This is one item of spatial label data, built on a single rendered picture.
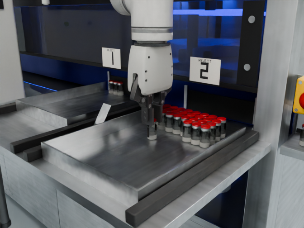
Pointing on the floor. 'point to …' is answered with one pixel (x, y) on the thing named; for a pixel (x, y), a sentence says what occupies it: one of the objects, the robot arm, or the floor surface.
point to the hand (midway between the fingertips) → (152, 114)
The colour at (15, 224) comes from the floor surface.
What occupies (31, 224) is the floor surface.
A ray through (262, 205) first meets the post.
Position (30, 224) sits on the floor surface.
